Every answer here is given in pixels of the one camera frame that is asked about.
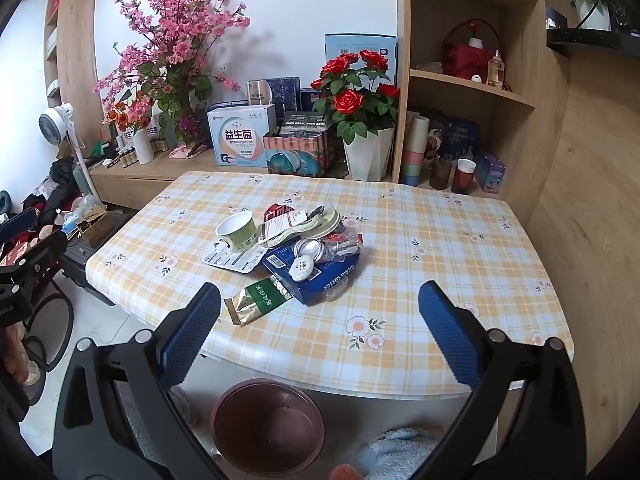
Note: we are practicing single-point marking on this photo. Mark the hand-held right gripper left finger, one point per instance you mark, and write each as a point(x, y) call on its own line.
point(190, 340)

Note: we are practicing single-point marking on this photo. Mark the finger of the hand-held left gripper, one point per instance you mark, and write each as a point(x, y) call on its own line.
point(45, 255)
point(20, 225)

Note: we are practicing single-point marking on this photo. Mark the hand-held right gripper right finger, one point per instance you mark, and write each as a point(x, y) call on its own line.
point(450, 335)

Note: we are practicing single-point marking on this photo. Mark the green gold tea packet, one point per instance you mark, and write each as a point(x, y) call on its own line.
point(260, 297)

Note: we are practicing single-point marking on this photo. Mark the black spork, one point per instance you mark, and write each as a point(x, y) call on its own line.
point(235, 260)
point(314, 214)

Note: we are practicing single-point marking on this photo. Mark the green paper cup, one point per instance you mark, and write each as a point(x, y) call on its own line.
point(240, 235)

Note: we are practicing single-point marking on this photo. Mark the brown plastic bin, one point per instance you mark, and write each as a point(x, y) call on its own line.
point(270, 425)

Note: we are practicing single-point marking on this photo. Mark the red sachet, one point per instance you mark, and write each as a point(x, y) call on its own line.
point(352, 248)

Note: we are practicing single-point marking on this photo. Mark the blue coffee box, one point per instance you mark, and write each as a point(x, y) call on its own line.
point(330, 282)

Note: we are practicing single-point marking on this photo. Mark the small round white container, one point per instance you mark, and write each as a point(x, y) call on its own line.
point(304, 269)

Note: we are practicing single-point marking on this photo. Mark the clear plastic wrapper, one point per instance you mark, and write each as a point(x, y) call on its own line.
point(336, 246)

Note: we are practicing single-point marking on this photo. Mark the round foil tin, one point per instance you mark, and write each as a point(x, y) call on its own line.
point(309, 248)

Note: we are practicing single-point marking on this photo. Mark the white printed packet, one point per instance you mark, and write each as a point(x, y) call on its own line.
point(285, 221)

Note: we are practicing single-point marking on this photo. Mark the person's left hand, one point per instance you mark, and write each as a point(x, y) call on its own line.
point(17, 360)

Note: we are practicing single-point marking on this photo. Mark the black storage crate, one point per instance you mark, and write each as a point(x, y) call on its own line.
point(100, 260)

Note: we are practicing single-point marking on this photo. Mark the black chair base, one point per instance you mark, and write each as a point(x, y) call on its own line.
point(62, 320)

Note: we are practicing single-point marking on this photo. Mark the cardboard box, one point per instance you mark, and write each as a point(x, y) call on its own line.
point(92, 225)

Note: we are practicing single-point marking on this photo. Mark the black clothing pile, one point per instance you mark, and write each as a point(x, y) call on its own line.
point(65, 180)

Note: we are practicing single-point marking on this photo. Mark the checked floral tablecloth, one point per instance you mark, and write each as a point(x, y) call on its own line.
point(400, 270)

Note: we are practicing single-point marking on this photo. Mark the white standing fan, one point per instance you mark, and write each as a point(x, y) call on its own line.
point(54, 125)

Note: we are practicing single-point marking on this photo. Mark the low wooden sideboard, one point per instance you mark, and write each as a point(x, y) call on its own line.
point(130, 185)

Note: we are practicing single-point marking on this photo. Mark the row of small amber bottles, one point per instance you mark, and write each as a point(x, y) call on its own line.
point(125, 155)

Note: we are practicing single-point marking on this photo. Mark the light blue fleece garment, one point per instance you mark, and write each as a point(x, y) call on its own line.
point(400, 455)

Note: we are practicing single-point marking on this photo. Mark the white ribbed vase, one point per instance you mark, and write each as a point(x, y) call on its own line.
point(144, 147)

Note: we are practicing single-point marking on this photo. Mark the orange artificial flowers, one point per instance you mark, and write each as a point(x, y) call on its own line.
point(127, 112)

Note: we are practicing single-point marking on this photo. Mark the brown glass cup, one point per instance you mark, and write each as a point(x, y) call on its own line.
point(440, 175)

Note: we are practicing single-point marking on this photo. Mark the small blue box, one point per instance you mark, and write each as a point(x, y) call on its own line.
point(490, 172)

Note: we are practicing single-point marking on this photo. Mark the pink cloth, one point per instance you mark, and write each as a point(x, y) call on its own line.
point(187, 152)

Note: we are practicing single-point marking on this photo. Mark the tall wooden bookshelf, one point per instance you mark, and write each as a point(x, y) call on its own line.
point(80, 60)

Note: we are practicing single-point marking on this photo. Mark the stack of pastel cups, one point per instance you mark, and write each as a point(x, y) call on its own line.
point(415, 160)

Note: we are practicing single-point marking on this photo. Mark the purple artificial flowers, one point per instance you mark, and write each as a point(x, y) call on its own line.
point(190, 127)

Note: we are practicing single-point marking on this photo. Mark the white faceted pot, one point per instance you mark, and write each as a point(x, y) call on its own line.
point(367, 157)

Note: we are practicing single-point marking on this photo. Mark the dark blue printed box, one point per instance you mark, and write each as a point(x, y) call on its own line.
point(457, 137)

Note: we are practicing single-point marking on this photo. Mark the white blue supplement box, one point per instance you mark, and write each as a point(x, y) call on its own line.
point(240, 140)

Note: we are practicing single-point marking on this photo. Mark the pack of orange tubes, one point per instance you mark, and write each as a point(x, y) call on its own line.
point(295, 157)

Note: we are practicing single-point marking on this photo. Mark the wooden shelf unit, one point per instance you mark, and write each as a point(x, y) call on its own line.
point(540, 110)

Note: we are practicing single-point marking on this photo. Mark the dark labelled box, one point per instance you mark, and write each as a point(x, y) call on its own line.
point(300, 122)

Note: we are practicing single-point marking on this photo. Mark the pink blossom arrangement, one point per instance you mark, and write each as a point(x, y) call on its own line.
point(175, 25)

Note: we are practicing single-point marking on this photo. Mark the red rose plant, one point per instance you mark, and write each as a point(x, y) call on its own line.
point(350, 100)

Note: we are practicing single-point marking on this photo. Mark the dark blue patterned box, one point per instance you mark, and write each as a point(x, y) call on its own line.
point(285, 92)

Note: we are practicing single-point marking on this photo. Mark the glass perfume bottle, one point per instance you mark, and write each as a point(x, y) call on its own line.
point(495, 72)

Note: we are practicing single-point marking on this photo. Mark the small navy box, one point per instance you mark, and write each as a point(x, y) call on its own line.
point(309, 100)

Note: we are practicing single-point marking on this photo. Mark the red basket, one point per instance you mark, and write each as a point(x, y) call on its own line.
point(460, 60)

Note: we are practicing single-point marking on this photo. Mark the large light blue box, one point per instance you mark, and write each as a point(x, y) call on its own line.
point(345, 45)

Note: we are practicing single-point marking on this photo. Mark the black countertop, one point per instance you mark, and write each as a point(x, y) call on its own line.
point(590, 42)

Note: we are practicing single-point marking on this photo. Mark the white round pot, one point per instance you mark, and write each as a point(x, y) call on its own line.
point(595, 15)

